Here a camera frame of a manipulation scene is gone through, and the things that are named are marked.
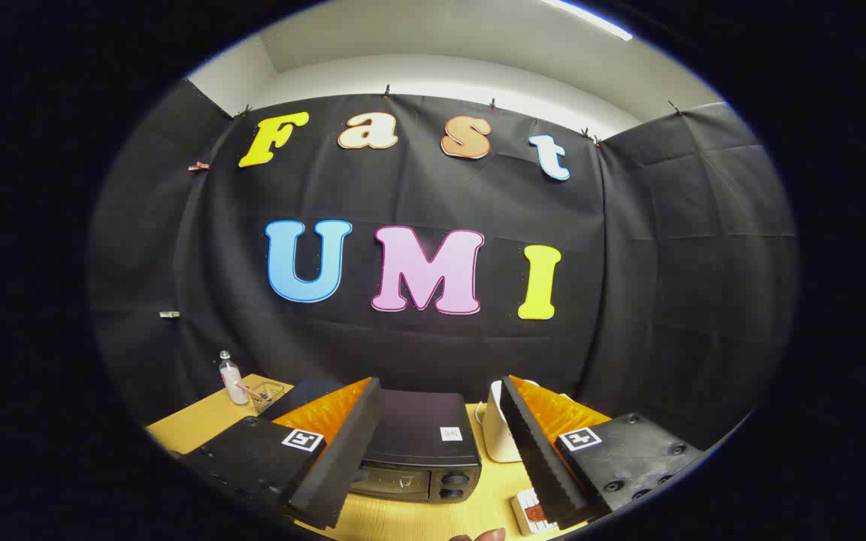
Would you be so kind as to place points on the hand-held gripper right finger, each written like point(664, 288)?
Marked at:
point(538, 451)

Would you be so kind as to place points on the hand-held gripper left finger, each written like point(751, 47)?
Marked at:
point(343, 451)

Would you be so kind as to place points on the reddish-brown meat slice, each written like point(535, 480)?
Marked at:
point(535, 512)

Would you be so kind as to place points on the black toaster oven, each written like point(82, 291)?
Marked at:
point(418, 428)

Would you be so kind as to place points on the white bread toaster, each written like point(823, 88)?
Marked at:
point(497, 430)

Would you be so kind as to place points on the white rectangular dish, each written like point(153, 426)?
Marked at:
point(520, 518)

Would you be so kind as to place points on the clear plastic bottle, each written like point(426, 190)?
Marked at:
point(234, 383)

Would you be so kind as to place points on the wooden clothes peg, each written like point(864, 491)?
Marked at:
point(198, 166)

